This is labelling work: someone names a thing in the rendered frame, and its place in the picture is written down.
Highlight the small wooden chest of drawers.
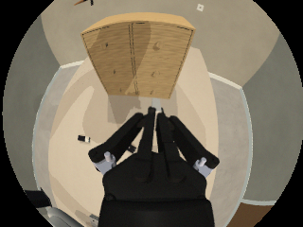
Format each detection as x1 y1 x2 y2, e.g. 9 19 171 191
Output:
80 12 196 99

